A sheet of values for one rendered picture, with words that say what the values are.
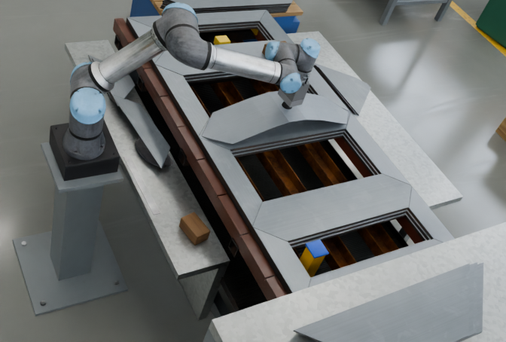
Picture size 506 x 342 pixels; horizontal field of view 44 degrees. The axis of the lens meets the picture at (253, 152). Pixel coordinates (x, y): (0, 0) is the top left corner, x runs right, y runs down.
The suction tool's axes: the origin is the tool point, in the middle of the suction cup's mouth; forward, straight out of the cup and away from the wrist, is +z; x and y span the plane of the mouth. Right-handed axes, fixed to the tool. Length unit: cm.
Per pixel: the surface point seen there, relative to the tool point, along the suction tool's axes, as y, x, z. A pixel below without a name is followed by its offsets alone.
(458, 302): -100, 14, -14
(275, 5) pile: 77, -54, 9
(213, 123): 6.8, 28.7, 6.4
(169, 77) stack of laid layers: 38.0, 30.5, 8.5
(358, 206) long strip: -48.2, -2.7, 8.2
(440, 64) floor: 86, -258, 92
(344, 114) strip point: -5.6, -30.9, 6.8
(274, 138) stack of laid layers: -6.6, 7.5, 8.4
